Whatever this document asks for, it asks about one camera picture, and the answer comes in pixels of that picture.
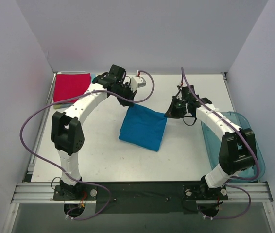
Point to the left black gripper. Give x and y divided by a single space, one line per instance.
127 97

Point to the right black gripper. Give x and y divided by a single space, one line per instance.
179 107

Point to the blue t shirt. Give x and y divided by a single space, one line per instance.
143 127

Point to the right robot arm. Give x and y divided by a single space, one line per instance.
238 145

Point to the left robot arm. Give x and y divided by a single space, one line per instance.
67 134

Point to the folded light teal t shirt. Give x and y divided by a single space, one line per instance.
92 77

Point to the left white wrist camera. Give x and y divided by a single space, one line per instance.
137 82

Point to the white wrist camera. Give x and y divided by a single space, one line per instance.
137 82
183 92

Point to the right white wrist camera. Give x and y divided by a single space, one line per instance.
183 92

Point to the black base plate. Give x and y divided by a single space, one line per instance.
140 197

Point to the aluminium frame rail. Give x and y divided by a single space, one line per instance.
237 193

